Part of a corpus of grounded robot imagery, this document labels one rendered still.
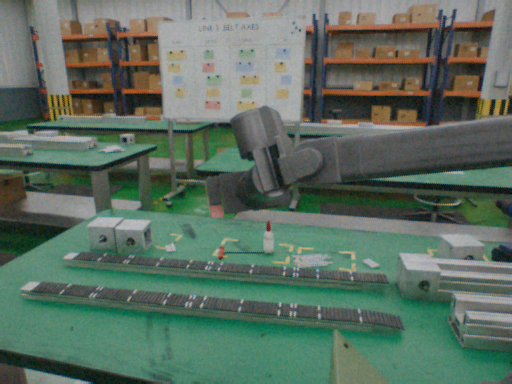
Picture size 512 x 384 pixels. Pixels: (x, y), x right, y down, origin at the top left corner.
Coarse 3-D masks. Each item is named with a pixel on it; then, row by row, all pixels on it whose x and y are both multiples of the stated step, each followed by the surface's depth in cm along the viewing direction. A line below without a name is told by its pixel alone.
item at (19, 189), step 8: (0, 176) 359; (8, 176) 358; (16, 176) 358; (0, 184) 340; (8, 184) 348; (16, 184) 357; (0, 192) 341; (8, 192) 349; (16, 192) 357; (24, 192) 366; (0, 200) 342; (8, 200) 350; (16, 200) 358
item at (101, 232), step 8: (96, 224) 130; (104, 224) 130; (112, 224) 130; (88, 232) 130; (96, 232) 129; (104, 232) 129; (112, 232) 129; (96, 240) 130; (104, 240) 130; (112, 240) 130; (96, 248) 131; (104, 248) 131; (112, 248) 131
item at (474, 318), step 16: (464, 304) 88; (480, 304) 87; (496, 304) 86; (448, 320) 92; (464, 320) 84; (480, 320) 80; (496, 320) 80; (464, 336) 83; (480, 336) 83; (496, 336) 81
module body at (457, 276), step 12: (444, 264) 105; (456, 264) 105; (468, 264) 104; (480, 264) 104; (492, 264) 104; (504, 264) 104; (444, 276) 99; (456, 276) 98; (468, 276) 98; (480, 276) 97; (492, 276) 97; (504, 276) 97; (444, 288) 100; (456, 288) 99; (468, 288) 99; (480, 288) 98; (492, 288) 98; (504, 288) 97; (444, 300) 101
